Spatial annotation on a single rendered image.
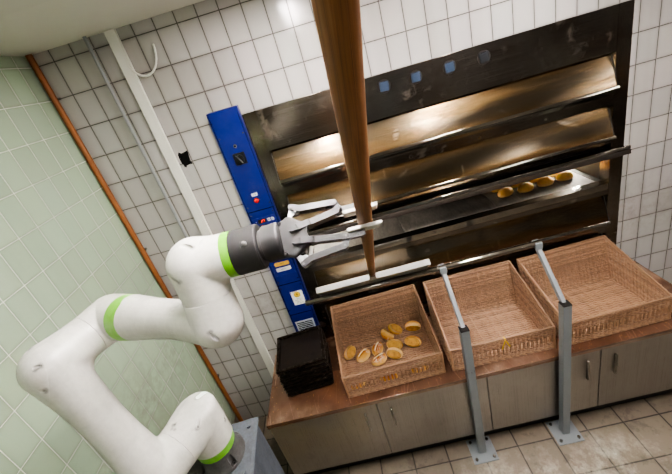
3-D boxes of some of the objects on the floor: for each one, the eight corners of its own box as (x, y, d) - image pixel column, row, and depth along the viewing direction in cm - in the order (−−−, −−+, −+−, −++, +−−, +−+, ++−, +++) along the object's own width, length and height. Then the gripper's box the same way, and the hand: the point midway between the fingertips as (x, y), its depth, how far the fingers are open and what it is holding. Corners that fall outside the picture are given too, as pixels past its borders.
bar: (358, 438, 235) (304, 298, 186) (550, 392, 227) (548, 235, 178) (364, 490, 206) (303, 341, 157) (584, 440, 199) (592, 268, 150)
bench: (301, 406, 268) (275, 351, 243) (627, 327, 253) (634, 260, 229) (298, 488, 216) (265, 428, 192) (707, 395, 202) (726, 318, 178)
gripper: (262, 213, 77) (368, 184, 76) (276, 286, 72) (390, 255, 72) (250, 202, 70) (368, 170, 69) (266, 282, 65) (392, 248, 64)
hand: (362, 218), depth 70 cm, fingers closed on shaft, 3 cm apart
